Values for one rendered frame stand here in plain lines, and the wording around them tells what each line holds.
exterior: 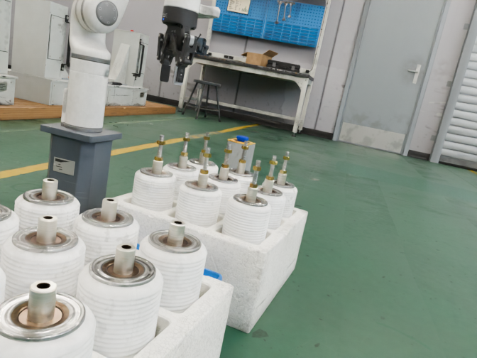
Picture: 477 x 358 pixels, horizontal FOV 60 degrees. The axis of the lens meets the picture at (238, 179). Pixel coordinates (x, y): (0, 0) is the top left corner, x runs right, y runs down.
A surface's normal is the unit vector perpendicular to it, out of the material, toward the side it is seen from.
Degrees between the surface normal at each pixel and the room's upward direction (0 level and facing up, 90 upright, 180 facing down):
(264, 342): 0
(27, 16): 90
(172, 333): 0
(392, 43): 90
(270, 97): 90
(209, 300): 0
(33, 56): 90
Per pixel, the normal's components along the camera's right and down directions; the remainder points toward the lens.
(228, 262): -0.36, 0.14
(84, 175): 0.47, 0.25
